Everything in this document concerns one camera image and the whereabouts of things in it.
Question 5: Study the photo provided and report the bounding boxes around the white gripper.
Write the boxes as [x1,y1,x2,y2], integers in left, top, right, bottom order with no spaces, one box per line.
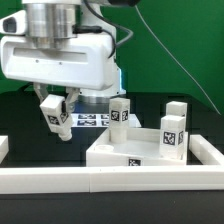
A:
[1,34,116,112]

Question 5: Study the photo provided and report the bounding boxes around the white square table top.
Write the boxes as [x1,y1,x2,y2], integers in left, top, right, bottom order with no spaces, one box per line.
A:
[86,128,188,167]

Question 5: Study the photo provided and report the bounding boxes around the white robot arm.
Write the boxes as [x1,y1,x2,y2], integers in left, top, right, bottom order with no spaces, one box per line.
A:
[0,0,141,112]

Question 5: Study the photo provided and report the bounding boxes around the white marker sheet with tags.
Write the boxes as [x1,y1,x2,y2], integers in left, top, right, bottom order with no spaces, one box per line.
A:
[72,113,141,127]

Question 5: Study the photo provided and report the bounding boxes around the white U-shaped fence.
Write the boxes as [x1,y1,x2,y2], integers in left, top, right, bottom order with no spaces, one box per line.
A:
[0,135,224,194]

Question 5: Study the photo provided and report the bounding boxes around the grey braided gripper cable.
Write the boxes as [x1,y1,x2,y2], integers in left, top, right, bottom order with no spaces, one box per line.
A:
[72,0,135,60]

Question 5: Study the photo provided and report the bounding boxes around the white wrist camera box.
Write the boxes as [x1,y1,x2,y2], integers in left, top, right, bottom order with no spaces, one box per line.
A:
[0,10,27,35]

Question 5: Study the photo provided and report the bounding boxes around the thin white cable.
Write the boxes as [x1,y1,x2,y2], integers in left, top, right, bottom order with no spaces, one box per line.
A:
[134,5,222,116]

